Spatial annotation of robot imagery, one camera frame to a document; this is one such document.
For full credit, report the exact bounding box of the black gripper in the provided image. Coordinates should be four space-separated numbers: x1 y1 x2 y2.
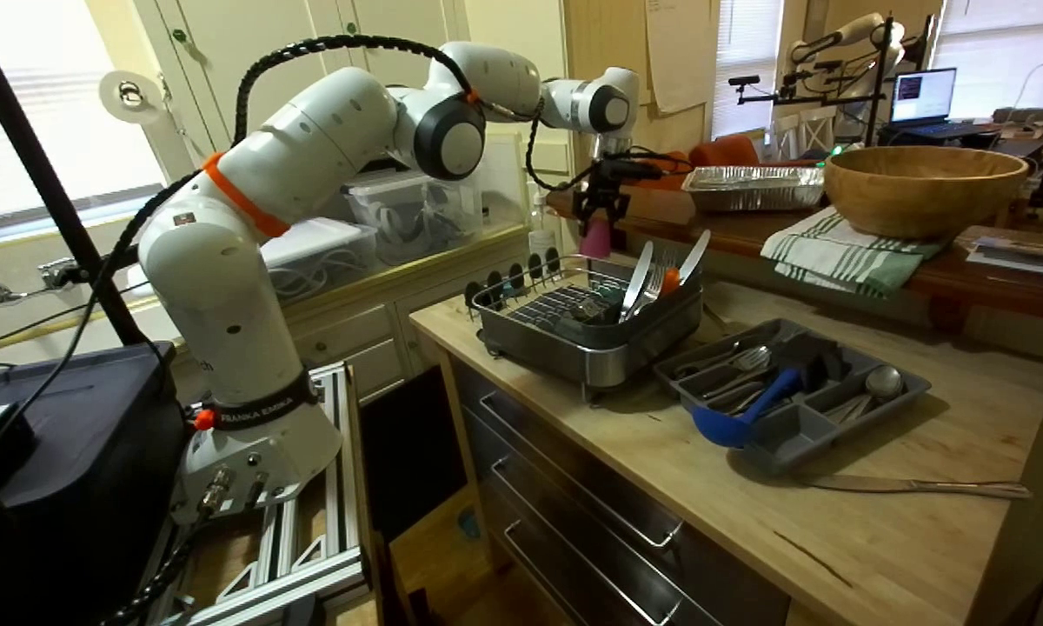
571 160 640 232

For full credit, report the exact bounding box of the aluminium robot base platform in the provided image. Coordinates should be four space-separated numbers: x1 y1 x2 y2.
134 358 367 626

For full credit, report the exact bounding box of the silver butter knife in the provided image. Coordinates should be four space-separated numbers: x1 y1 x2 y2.
672 226 717 290

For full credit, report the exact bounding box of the black utensil caddy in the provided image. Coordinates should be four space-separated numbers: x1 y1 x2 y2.
586 276 709 348

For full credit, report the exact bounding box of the grey dish rack drip tray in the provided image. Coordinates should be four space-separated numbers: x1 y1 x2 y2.
468 290 709 402

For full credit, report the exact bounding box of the aluminium foil baking tray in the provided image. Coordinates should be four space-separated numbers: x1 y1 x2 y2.
679 165 827 217

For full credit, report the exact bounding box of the clear plastic storage bin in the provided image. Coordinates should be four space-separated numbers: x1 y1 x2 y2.
340 168 491 263
257 217 378 306

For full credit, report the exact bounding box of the blue plastic ladle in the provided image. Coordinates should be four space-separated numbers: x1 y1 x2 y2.
688 366 807 451

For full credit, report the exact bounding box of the green striped dish towel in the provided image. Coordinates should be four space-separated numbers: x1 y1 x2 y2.
758 204 949 300

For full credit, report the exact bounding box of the grey cutlery tray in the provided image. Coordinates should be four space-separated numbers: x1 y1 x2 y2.
652 319 935 478

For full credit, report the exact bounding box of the large wooden bowl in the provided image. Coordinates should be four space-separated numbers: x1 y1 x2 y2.
823 144 1034 244

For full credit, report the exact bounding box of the round silver spoon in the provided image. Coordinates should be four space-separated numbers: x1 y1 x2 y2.
827 363 912 426

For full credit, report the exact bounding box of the open laptop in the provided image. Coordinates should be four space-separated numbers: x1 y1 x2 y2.
887 63 962 130

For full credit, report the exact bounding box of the dark wooden table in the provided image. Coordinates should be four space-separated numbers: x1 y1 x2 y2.
544 160 1043 328

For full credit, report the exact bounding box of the grey flat book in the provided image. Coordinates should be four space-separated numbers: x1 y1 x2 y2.
967 236 1043 284

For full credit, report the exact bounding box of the black tripod pole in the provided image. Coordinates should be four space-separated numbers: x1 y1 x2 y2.
0 4 148 351

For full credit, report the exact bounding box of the black equipment box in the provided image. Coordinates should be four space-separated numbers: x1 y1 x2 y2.
0 340 192 626

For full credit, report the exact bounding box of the metal wire dish rack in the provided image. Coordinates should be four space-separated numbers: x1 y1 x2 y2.
461 248 709 351

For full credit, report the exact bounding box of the cabinet with metal drawer handles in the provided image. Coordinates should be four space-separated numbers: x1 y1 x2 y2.
437 358 792 626

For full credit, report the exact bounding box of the black corrugated cable conduit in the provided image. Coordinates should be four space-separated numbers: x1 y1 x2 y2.
228 33 481 150

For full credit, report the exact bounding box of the white round wall fixture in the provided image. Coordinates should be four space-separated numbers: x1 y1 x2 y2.
97 65 160 124

